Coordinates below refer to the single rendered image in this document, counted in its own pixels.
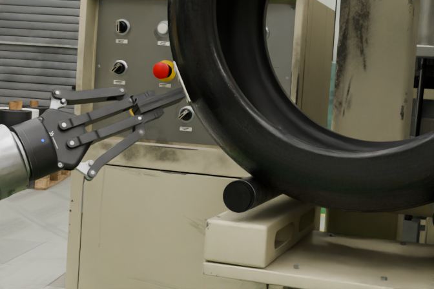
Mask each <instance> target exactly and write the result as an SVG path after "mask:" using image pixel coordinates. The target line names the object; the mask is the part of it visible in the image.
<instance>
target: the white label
mask: <svg viewBox="0 0 434 289"><path fill-rule="evenodd" d="M173 69H174V71H175V74H176V77H177V78H178V81H179V84H180V86H181V87H182V89H183V92H184V94H185V99H186V101H187V104H188V105H190V103H191V100H190V98H189V95H188V93H187V91H186V88H185V85H184V84H183V81H182V78H181V75H180V73H179V71H178V68H177V66H176V63H175V61H174V62H173Z"/></svg>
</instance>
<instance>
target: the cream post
mask: <svg viewBox="0 0 434 289"><path fill-rule="evenodd" d="M419 10H420V0H340V16H339V33H338V43H337V52H336V69H335V87H334V96H333V113H332V123H331V130H332V131H334V132H336V133H338V134H342V135H344V136H347V137H352V138H355V139H360V140H365V141H399V140H404V139H409V135H410V127H411V111H412V102H413V85H414V76H415V61H416V52H417V36H418V27H419ZM403 218H404V214H394V213H387V212H375V213H359V212H344V211H339V210H332V209H328V208H326V209H325V221H324V232H332V233H338V234H348V235H359V236H364V237H375V238H381V239H391V240H397V241H401V240H402V227H403Z"/></svg>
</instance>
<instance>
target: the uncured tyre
mask: <svg viewBox="0 0 434 289"><path fill-rule="evenodd" d="M268 3H269V0H168V5H167V19H168V30H169V41H170V49H171V52H172V58H173V61H175V63H176V66H177V68H178V71H179V73H180V75H181V78H182V81H183V84H184V85H185V88H186V91H187V93H188V95H189V98H190V100H191V103H190V106H191V108H192V109H193V111H194V113H195V114H196V117H197V118H198V119H199V121H200V123H201V124H202V125H203V127H204V129H206V131H207V132H208V134H209V135H210V136H211V137H212V138H213V140H214V141H215V142H216V143H217V145H218V146H219V147H220V148H221V149H222V150H223V151H224V152H225V153H226V154H227V155H228V156H229V157H230V158H231V159H232V160H233V161H234V162H235V163H236V164H238V165H239V166H240V167H241V168H243V169H244V170H245V171H246V172H247V173H249V174H250V175H252V176H253V177H255V178H256V179H257V180H259V181H261V182H262V183H263V184H266V185H267V186H269V187H271V188H272V189H274V190H276V191H278V192H280V193H282V194H285V195H287V196H289V197H292V198H294V199H297V200H299V201H302V202H305V203H308V204H312V205H315V206H319V207H322V208H328V209H332V210H337V209H343V210H360V211H365V212H366V213H375V212H392V211H398V210H405V209H410V208H415V207H419V206H424V205H426V204H430V203H434V130H433V131H431V132H428V133H426V134H423V135H420V136H417V137H413V138H409V139H404V140H399V141H365V140H360V139H355V138H352V137H347V136H344V135H342V134H338V133H336V132H334V131H332V130H330V129H328V128H326V127H324V126H322V125H320V124H319V123H317V122H316V121H314V120H313V119H311V118H310V117H309V116H308V115H307V114H305V113H304V112H303V111H302V110H301V109H300V108H299V107H298V106H297V105H296V104H295V103H294V102H293V100H292V99H291V98H290V97H289V96H288V94H287V92H286V91H285V90H284V88H283V86H282V85H281V83H280V82H279V80H278V78H277V75H276V73H275V71H274V68H273V65H272V62H271V59H270V56H269V51H268V47H267V38H266V16H267V7H268Z"/></svg>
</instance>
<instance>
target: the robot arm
mask: <svg viewBox="0 0 434 289"><path fill-rule="evenodd" d="M184 98H185V94H184V92H183V89H182V87H179V88H176V89H173V90H171V91H168V92H165V93H163V94H160V95H156V94H155V92H154V91H153V90H150V91H148V92H144V93H142V94H139V95H136V96H135V95H129V94H128V93H127V92H126V89H125V88H124V87H122V86H119V87H112V88H100V89H93V90H81V91H74V92H69V91H66V90H61V89H58V88H56V89H54V90H53V92H52V93H51V95H50V108H49V109H47V110H45V112H44V113H43V114H42V115H40V116H39V117H36V118H33V119H30V120H28V121H25V122H22V123H19V124H17V125H14V126H11V127H10V128H9V129H8V128H7V127H6V126H5V125H0V200H2V199H5V198H7V197H10V196H11V195H13V194H15V193H18V192H20V191H23V190H25V189H26V188H28V186H29V182H33V181H36V180H38V179H40V178H43V177H46V176H48V175H51V174H54V173H56V172H58V171H62V170H68V171H71V170H77V171H78V172H80V173H81V174H83V175H84V177H85V179H86V180H87V181H91V180H93V178H95V176H96V175H97V174H98V172H99V171H100V169H101V167H102V166H104V165H106V164H107V163H108V162H109V161H111V160H113V158H115V157H117V156H118V155H119V154H121V153H122V152H124V151H125V150H126V149H128V148H129V147H130V146H132V145H133V144H134V143H136V142H138V141H139V140H140V139H141V138H142V137H143V136H144V135H145V131H144V128H143V125H144V124H145V123H148V122H151V121H153V120H155V119H159V118H160V117H161V116H162V115H163V114H164V111H163V109H164V108H166V107H169V106H172V105H175V104H177V103H179V102H180V101H182V100H183V99H184ZM117 100H118V102H115V103H112V104H110V105H107V106H104V107H102V108H98V109H96V110H93V111H91V112H86V113H84V114H80V115H76V114H72V113H69V112H65V111H62V110H58V109H59V108H64V107H66V105H81V104H88V103H99V102H105V101H117ZM130 109H131V110H132V113H133V114H134V116H133V117H130V118H128V119H124V120H122V121H119V122H117V123H114V124H111V125H108V126H106V127H103V128H100V129H98V130H93V131H91V132H87V131H86V129H85V127H86V126H88V125H91V124H94V123H96V122H99V121H102V120H104V119H107V118H109V117H112V116H114V115H118V114H120V113H123V112H126V111H128V110H130ZM129 130H132V133H131V134H130V135H128V136H127V137H126V138H124V139H123V140H122V141H120V142H119V143H118V144H116V145H114V146H113V147H112V148H110V149H109V150H107V151H106V152H105V153H104V154H102V155H100V156H99V157H98V158H97V159H96V160H95V161H93V160H88V161H87V162H85V163H81V160H82V159H83V157H84V156H85V154H86V152H87V151H88V149H89V148H90V146H91V145H93V144H95V143H97V142H100V141H102V140H105V139H108V138H110V137H113V136H115V135H118V134H121V133H123V132H126V131H129Z"/></svg>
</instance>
